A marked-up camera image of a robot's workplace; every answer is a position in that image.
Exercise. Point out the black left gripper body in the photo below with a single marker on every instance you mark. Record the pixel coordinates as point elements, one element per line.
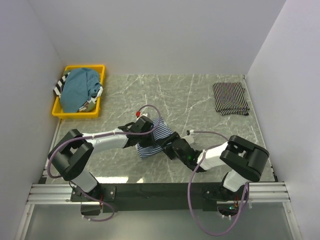
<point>147,138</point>

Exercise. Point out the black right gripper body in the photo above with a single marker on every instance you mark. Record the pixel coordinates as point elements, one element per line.
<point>172,154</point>

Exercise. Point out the blue white striped tank top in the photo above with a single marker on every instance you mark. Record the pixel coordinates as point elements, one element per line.
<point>162,132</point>

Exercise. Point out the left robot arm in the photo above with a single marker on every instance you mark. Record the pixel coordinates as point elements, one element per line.
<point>71,154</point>

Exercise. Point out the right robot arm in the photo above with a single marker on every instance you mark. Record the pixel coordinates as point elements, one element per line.
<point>246,159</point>

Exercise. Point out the light striped tank top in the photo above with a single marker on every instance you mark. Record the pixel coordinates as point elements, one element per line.
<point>90,104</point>

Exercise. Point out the teal tank top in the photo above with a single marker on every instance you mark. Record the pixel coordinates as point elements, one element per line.
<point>81,84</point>

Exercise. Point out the black white striped tank top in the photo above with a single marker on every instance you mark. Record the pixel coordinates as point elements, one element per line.
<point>58,89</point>

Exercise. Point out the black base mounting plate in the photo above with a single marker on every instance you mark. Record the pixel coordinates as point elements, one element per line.
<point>155,197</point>

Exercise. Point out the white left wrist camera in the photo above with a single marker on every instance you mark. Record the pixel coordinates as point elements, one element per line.
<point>139,115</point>

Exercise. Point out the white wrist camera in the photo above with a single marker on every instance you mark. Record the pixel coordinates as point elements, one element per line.
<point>189,137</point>
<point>139,115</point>

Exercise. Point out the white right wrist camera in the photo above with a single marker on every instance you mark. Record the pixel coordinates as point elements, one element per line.
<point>189,137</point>

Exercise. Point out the aluminium extrusion rail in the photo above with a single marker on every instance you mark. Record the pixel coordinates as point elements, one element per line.
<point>60,194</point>

